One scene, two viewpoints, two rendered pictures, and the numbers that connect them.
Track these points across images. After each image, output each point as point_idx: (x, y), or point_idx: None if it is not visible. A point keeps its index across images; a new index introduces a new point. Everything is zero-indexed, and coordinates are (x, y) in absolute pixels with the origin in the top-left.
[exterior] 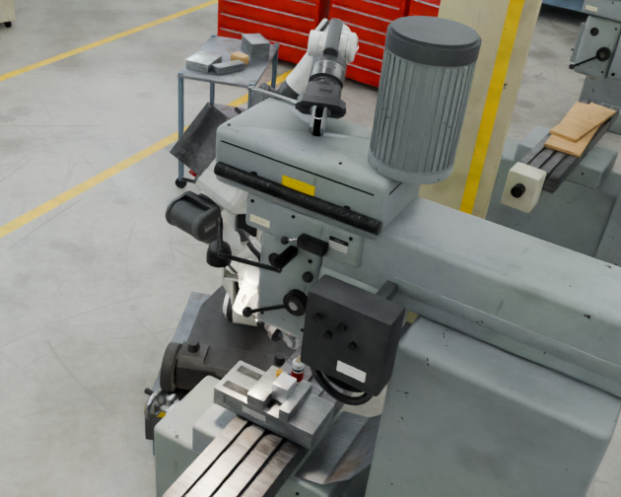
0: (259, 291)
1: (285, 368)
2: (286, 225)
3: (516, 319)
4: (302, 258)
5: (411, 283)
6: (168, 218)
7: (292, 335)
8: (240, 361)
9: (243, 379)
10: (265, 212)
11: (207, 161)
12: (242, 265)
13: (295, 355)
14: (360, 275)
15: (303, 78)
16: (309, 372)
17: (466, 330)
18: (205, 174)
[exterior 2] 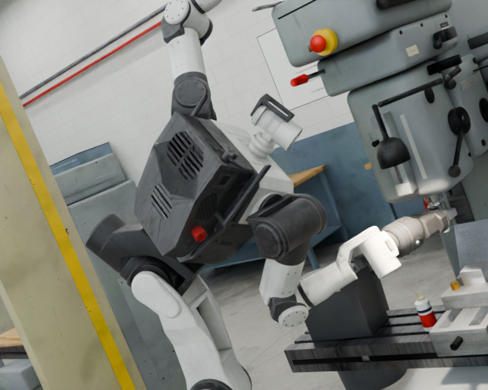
0: (438, 148)
1: (414, 339)
2: (422, 39)
3: None
4: (435, 74)
5: (472, 31)
6: (286, 237)
7: (446, 207)
8: (431, 331)
9: (461, 319)
10: (410, 37)
11: (242, 157)
12: (317, 277)
13: (390, 341)
14: (459, 51)
15: (199, 59)
16: (415, 326)
17: None
18: (256, 167)
